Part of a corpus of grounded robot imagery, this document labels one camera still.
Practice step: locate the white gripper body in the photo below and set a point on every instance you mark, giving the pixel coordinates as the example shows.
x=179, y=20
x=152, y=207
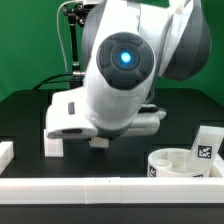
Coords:
x=66, y=119

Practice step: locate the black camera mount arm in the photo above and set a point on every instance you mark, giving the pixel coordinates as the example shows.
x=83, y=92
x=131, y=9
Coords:
x=76, y=16

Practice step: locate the white round stool seat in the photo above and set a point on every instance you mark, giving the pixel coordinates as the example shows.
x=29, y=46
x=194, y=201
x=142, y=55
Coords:
x=172, y=162

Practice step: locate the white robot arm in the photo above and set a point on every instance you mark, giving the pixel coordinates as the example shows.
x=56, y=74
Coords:
x=126, y=46

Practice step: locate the white U-shaped fence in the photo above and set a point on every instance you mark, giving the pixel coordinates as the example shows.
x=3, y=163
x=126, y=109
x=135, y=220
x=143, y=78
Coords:
x=108, y=190

